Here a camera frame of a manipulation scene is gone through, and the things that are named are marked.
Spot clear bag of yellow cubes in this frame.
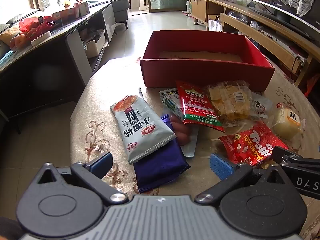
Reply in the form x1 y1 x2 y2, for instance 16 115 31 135
206 80 259 124

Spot red green snack packet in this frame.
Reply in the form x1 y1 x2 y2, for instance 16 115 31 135
175 80 225 133

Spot clear plastic cover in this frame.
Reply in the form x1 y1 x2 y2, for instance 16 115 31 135
227 11 248 23

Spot red gummy candy packet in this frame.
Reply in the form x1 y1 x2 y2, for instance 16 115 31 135
219 121 289 167

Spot steamed cake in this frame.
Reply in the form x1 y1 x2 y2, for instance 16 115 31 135
271 102 307 140

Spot purple foil snack packet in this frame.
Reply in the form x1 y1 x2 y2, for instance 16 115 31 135
132 114 192 194

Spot small printed carton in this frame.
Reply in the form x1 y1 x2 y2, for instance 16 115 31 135
75 0 90 17

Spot bag of oranges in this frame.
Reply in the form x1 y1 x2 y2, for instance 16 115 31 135
9 32 28 52

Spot white printed snack packet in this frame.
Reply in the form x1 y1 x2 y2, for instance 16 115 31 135
251 92 273 123

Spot clear sausage packet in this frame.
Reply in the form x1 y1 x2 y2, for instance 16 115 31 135
164 114 200 158

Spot black television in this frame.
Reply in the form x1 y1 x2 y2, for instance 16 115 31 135
240 0 320 40

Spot green white wafer packet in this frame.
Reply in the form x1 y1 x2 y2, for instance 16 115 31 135
159 89 185 119

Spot grey shrimp print snack packet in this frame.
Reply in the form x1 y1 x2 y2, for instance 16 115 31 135
110 94 177 165

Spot red net bag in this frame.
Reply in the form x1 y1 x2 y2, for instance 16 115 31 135
304 74 320 98

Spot open cardboard box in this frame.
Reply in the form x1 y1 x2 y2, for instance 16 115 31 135
84 30 109 58

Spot white shopping bag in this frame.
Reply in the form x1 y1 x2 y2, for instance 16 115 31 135
208 15 224 33

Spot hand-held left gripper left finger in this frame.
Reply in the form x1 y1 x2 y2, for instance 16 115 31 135
31 151 129 205

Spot white flat box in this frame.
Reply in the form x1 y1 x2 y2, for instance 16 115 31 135
30 31 52 47

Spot grey sofa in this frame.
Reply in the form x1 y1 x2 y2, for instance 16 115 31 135
111 0 130 29

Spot orange white carton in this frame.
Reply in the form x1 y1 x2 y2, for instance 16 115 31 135
51 6 80 25

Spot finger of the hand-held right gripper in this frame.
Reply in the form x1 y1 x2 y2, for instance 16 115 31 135
271 146 320 166

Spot dark long desk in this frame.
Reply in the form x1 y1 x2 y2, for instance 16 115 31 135
0 1 115 130

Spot wooden television cabinet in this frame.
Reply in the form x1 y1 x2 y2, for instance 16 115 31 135
191 0 320 85

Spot red cardboard box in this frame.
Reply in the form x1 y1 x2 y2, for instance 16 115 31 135
139 30 275 92

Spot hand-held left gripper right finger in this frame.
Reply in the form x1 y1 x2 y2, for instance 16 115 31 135
194 152 290 205

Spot red plastic bags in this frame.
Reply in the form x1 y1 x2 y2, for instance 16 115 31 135
19 16 57 34

